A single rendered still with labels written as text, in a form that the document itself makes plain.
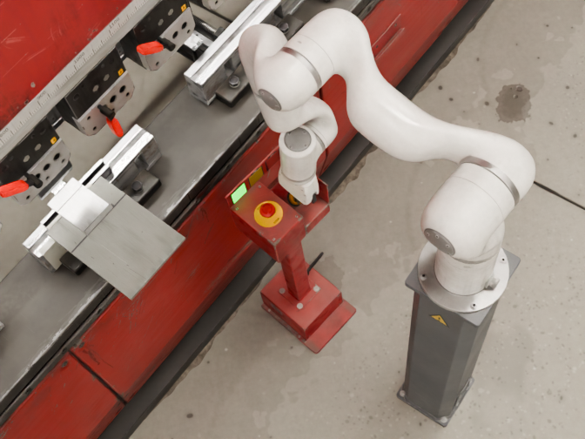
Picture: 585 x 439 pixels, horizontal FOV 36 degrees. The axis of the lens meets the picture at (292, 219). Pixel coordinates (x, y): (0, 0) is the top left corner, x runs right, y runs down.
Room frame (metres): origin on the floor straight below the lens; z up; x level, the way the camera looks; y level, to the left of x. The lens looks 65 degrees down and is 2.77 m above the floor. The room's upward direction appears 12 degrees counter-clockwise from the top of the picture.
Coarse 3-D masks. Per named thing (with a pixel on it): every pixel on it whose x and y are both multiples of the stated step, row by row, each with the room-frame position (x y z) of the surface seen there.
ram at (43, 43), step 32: (0, 0) 1.03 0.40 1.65; (32, 0) 1.07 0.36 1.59; (64, 0) 1.10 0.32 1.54; (96, 0) 1.14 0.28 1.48; (128, 0) 1.18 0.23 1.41; (0, 32) 1.01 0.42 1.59; (32, 32) 1.05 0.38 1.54; (64, 32) 1.08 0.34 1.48; (96, 32) 1.12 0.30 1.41; (0, 64) 0.99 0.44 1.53; (32, 64) 1.03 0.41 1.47; (64, 64) 1.06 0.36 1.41; (0, 96) 0.97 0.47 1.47; (32, 96) 1.01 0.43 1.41; (0, 128) 0.95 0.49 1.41
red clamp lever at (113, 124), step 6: (102, 108) 1.06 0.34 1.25; (108, 108) 1.06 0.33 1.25; (108, 114) 1.04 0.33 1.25; (114, 114) 1.04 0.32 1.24; (108, 120) 1.05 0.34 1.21; (114, 120) 1.05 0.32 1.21; (114, 126) 1.04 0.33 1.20; (120, 126) 1.05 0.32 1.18; (114, 132) 1.05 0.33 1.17; (120, 132) 1.04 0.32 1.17
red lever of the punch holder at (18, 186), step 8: (24, 176) 0.93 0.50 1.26; (32, 176) 0.92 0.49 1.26; (8, 184) 0.89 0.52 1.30; (16, 184) 0.90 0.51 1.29; (24, 184) 0.90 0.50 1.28; (32, 184) 0.91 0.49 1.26; (40, 184) 0.91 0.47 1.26; (0, 192) 0.87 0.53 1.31; (8, 192) 0.87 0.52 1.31; (16, 192) 0.88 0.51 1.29
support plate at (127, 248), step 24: (96, 192) 1.01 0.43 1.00; (120, 192) 1.00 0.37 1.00; (120, 216) 0.94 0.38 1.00; (144, 216) 0.92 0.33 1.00; (72, 240) 0.90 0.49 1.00; (96, 240) 0.89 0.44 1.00; (120, 240) 0.88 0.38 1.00; (144, 240) 0.86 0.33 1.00; (168, 240) 0.85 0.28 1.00; (96, 264) 0.83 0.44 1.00; (120, 264) 0.82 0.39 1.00; (144, 264) 0.81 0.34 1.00; (120, 288) 0.76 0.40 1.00
